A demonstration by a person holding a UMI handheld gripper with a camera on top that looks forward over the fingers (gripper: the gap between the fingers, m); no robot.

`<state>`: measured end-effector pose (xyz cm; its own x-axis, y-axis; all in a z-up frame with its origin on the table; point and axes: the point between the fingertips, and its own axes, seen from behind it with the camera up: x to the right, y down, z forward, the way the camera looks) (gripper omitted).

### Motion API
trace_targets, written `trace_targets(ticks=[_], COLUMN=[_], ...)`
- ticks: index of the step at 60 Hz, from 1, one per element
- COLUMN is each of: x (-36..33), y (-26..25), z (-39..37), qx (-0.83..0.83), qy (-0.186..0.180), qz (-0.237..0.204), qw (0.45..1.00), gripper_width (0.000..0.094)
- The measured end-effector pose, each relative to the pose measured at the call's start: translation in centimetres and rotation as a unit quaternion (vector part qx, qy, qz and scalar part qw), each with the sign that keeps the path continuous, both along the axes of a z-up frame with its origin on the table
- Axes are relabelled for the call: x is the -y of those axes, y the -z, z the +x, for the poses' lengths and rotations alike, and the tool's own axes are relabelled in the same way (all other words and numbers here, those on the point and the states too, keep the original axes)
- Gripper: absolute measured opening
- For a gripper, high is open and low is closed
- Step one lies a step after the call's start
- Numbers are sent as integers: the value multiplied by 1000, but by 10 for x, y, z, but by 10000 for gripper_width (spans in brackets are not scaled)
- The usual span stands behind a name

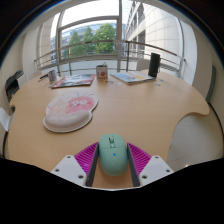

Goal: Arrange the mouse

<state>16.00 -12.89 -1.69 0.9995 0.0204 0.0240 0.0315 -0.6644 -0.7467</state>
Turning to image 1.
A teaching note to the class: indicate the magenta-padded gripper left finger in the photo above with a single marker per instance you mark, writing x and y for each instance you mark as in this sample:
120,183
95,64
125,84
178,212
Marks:
85,159

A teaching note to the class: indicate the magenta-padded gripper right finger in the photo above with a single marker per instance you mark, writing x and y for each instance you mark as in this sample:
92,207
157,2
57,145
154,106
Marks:
140,159

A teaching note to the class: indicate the mint green computer mouse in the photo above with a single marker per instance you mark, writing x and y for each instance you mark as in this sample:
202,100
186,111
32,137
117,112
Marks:
113,156

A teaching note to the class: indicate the pink cartoon mouse pad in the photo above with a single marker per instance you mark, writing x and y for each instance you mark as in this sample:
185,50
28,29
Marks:
70,111

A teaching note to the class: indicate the red magazine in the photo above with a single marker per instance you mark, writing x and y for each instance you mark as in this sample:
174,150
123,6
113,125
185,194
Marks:
75,81

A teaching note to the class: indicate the light blue picture book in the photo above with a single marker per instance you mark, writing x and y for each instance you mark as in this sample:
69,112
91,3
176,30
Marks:
131,77

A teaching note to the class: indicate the printed tin plant pot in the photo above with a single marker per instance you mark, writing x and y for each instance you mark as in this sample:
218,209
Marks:
101,72

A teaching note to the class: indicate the black pen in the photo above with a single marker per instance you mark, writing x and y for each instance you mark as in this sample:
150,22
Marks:
43,76

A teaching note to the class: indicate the black cylindrical speaker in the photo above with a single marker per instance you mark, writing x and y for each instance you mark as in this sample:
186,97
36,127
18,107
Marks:
154,65

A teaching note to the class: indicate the grey-green door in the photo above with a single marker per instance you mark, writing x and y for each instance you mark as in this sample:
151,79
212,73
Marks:
211,83

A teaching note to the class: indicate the metal window railing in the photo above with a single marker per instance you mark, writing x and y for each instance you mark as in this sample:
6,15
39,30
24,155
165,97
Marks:
100,42

